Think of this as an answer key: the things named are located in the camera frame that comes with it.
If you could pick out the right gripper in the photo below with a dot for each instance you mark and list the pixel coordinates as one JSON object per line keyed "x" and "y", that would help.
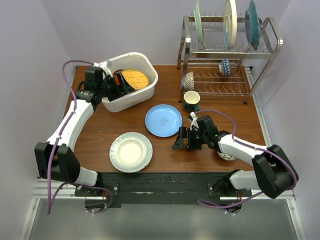
{"x": 185, "y": 133}

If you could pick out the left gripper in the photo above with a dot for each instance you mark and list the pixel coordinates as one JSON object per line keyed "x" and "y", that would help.
{"x": 124, "y": 88}

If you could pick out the red fluted plate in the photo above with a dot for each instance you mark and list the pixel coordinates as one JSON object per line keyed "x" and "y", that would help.
{"x": 118, "y": 77}

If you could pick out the yellow woven plate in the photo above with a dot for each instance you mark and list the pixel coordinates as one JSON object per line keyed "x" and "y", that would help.
{"x": 136, "y": 79}

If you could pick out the blue rimmed yellow plate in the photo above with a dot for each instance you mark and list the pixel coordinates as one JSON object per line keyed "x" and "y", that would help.
{"x": 163, "y": 120}

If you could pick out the white scalloped plate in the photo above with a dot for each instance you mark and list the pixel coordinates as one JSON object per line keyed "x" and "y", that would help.
{"x": 131, "y": 152}

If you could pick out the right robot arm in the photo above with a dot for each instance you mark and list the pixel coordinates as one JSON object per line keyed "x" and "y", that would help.
{"x": 272, "y": 172}

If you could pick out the white plastic bin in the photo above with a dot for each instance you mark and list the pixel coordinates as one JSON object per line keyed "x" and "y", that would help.
{"x": 136, "y": 61}

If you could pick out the dark green mug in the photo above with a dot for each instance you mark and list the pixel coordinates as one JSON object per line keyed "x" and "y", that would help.
{"x": 191, "y": 99}

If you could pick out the black white floral bowl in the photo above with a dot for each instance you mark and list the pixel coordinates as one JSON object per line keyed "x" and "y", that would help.
{"x": 227, "y": 157}

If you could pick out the patterned bowl in rack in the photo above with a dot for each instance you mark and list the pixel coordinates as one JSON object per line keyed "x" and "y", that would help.
{"x": 189, "y": 84}

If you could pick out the blue zigzag cup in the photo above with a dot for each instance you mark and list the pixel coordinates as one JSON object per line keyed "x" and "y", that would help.
{"x": 225, "y": 68}

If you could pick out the steel dish rack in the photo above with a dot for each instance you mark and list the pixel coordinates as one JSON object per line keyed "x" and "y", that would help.
{"x": 247, "y": 66}

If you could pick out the mint green plate in rack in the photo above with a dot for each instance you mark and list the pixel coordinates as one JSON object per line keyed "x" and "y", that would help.
{"x": 198, "y": 25}

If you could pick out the cream speckled plate in rack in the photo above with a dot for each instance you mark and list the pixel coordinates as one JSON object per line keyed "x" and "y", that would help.
{"x": 230, "y": 23}

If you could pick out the teal plate in rack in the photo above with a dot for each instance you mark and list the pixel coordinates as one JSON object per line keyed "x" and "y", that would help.
{"x": 252, "y": 26}

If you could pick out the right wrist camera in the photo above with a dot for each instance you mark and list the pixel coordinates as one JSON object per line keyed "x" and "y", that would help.
{"x": 192, "y": 118}

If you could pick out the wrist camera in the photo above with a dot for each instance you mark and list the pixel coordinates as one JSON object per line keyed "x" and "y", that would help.
{"x": 192, "y": 118}
{"x": 106, "y": 66}

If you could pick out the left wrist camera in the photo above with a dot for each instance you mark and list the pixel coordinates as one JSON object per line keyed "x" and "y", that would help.
{"x": 106, "y": 66}

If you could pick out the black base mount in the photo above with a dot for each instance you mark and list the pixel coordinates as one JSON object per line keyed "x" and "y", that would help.
{"x": 171, "y": 188}

